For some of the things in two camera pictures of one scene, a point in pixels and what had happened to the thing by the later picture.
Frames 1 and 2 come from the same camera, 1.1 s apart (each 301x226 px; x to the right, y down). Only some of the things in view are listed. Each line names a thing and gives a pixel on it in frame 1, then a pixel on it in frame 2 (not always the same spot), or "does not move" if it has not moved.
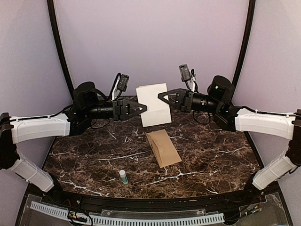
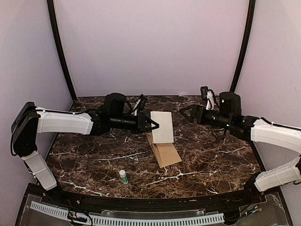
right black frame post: (250, 17) does not move
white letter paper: (158, 111) to (164, 133)
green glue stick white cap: (122, 174) does not move
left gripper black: (122, 112) to (142, 118)
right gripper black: (186, 106) to (195, 109)
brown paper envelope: (164, 152) does not move
